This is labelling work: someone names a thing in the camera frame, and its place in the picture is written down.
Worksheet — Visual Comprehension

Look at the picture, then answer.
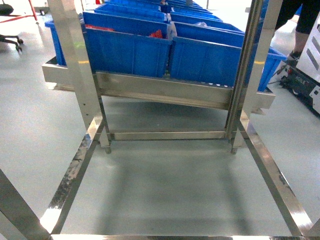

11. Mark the right blue plastic bin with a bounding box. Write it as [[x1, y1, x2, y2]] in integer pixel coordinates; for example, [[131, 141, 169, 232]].
[[169, 22, 244, 87]]

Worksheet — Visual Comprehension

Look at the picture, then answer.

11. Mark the blue plastic bin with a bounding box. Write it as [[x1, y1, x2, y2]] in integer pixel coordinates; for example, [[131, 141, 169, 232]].
[[83, 11, 172, 78], [169, 22, 244, 87]]

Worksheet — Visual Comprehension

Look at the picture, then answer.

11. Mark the left blue plastic bin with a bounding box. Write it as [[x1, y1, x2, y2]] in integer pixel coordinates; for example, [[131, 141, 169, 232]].
[[83, 11, 172, 78]]

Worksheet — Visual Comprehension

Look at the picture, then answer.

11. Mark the far left blue bin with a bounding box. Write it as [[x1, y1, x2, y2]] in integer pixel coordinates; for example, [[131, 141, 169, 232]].
[[44, 20, 67, 66]]

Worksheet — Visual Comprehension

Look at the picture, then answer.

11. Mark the far right blue bin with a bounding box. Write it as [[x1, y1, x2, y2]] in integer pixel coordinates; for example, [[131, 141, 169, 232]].
[[257, 47, 287, 92]]

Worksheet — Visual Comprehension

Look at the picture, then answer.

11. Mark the person's leg in black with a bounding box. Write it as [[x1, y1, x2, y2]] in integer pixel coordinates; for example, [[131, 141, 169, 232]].
[[274, 0, 320, 63]]

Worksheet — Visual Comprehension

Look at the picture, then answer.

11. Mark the black office chair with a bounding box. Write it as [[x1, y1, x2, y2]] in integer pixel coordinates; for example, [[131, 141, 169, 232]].
[[0, 0, 24, 54]]

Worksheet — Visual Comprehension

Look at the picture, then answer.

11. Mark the red metal table frame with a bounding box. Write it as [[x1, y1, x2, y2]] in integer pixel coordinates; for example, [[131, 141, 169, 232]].
[[0, 0, 39, 24]]

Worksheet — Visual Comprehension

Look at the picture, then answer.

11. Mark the stainless steel rack frame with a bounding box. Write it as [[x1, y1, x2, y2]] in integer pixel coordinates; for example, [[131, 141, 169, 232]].
[[0, 0, 320, 240]]

